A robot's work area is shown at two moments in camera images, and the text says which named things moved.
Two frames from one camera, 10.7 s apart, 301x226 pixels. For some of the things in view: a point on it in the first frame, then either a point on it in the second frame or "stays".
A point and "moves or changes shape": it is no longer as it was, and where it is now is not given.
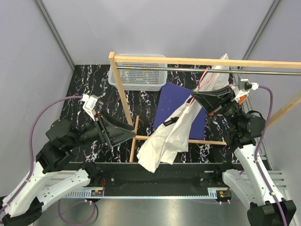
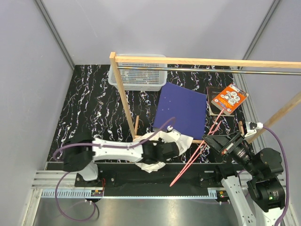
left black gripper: x=113 y=135 → x=161 y=141
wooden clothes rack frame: x=134 y=121 stays
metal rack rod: x=209 y=69 stays
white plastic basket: x=139 y=80 stays
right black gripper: x=210 y=99 → x=219 y=141
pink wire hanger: x=192 y=100 → x=198 y=150
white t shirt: x=173 y=139 moves or changes shape
